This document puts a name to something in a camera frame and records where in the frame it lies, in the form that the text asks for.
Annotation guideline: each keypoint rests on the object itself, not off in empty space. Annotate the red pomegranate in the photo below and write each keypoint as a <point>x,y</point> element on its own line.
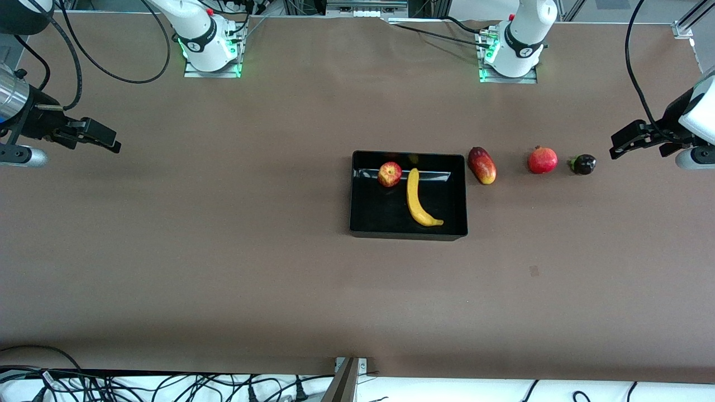
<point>542,161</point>

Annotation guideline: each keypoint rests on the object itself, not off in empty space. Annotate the grey metal post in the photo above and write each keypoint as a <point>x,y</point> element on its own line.
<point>342,385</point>

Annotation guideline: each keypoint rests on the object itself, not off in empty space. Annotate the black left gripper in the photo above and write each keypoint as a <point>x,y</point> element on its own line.
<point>672,124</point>

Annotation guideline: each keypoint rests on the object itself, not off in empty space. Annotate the yellow banana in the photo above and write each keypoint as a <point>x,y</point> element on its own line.
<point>414,201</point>

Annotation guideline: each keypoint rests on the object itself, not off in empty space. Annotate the black plastic box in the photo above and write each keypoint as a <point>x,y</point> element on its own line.
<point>385,215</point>

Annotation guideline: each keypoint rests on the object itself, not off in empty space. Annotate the small metal bracket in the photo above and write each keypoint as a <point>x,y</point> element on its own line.
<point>363,365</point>

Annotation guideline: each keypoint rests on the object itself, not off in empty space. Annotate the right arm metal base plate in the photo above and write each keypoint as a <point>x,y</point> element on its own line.
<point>192,73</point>

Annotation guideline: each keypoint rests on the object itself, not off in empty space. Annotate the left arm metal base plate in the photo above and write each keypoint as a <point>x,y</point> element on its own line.
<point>530,80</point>

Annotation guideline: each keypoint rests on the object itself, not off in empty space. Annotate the red apple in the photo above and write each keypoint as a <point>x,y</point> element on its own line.
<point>389,175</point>

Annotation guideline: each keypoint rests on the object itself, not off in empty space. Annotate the aluminium corner profile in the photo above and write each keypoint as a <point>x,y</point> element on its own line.
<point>684,27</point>

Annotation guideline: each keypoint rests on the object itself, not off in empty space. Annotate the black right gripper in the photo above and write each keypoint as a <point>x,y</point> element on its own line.
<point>38,119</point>

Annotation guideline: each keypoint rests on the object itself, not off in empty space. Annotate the red yellow mango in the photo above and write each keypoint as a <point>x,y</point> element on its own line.
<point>482,166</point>

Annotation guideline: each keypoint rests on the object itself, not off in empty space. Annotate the dark purple mangosteen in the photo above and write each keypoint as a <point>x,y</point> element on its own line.
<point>584,164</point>

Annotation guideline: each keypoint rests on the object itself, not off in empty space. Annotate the aluminium frame rail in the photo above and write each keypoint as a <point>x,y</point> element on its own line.
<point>366,6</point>

